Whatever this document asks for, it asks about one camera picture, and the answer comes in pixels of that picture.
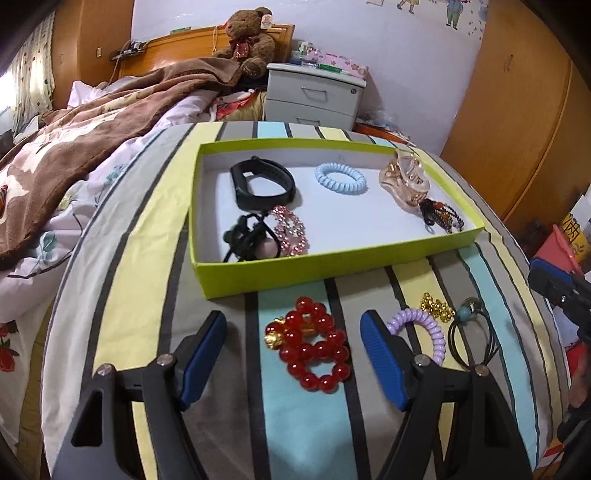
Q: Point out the cartoon wall decal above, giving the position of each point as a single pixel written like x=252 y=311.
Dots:
x=443 y=14

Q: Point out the large wooden wardrobe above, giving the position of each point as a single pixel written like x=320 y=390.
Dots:
x=517 y=106

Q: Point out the pink rhinestone hair clip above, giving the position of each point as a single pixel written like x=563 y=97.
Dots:
x=291 y=230

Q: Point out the narrow wooden cabinet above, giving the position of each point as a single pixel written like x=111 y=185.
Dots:
x=87 y=46

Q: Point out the grey nightstand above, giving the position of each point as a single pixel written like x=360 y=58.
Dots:
x=309 y=97

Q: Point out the yellow-green shallow cardboard box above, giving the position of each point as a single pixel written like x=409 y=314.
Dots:
x=351 y=217

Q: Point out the pink plastic container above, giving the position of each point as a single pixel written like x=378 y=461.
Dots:
x=556 y=249

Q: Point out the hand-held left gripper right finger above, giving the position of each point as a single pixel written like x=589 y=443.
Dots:
x=383 y=360

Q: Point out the brown patterned blanket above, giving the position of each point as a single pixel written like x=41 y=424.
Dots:
x=92 y=138

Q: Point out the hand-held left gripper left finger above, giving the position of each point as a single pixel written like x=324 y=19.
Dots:
x=203 y=360

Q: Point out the striped cloth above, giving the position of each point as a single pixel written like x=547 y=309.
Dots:
x=300 y=429

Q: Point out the yellow printed box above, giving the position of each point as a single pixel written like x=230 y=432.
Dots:
x=577 y=230

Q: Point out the brown teddy bear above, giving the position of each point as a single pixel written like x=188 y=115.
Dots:
x=247 y=41

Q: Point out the translucent pink hair claw clip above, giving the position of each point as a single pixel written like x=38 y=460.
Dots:
x=406 y=184

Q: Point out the wooden headboard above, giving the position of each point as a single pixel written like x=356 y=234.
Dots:
x=184 y=50

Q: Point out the orange basin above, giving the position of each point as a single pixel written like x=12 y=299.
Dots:
x=383 y=134

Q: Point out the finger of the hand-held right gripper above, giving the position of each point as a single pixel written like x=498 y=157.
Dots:
x=554 y=281

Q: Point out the white floral duvet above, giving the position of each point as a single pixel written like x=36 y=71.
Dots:
x=46 y=240

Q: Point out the patterned curtain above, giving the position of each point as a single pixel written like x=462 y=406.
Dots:
x=32 y=74

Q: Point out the black smart band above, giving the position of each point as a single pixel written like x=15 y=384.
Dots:
x=240 y=184

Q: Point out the pink floral box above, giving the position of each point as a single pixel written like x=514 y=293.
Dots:
x=344 y=64

